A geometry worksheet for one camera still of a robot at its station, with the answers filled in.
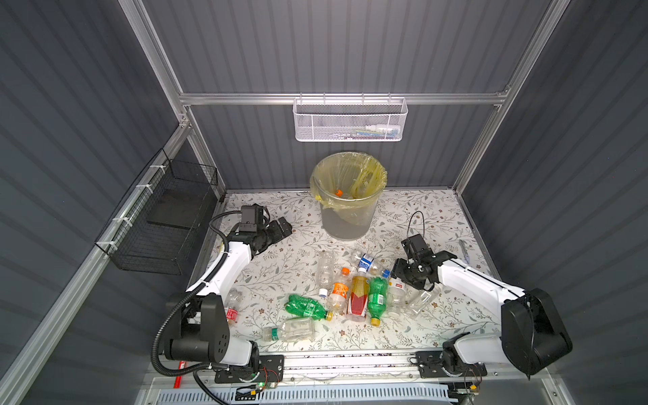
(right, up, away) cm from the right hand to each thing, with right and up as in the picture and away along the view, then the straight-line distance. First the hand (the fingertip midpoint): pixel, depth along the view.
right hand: (400, 275), depth 88 cm
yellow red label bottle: (-15, -6, -6) cm, 17 cm away
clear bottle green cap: (-37, -16, -6) cm, 40 cm away
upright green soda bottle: (-9, -5, -4) cm, 11 cm away
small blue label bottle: (-12, +4, +3) cm, 13 cm away
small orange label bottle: (-22, -8, -3) cm, 24 cm away
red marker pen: (-69, -26, -16) cm, 75 cm away
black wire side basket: (-76, +17, -17) cm, 80 cm away
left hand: (-41, +15, -1) cm, 43 cm away
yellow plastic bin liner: (-18, +36, +13) cm, 43 cm away
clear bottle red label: (-58, -8, -2) cm, 59 cm away
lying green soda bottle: (-34, -9, -5) cm, 36 cm away
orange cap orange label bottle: (-21, +31, +15) cm, 40 cm away
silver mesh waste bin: (-17, +18, +11) cm, 28 cm away
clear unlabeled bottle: (+9, -10, +2) cm, 13 cm away
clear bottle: (-26, +3, +8) cm, 28 cm away
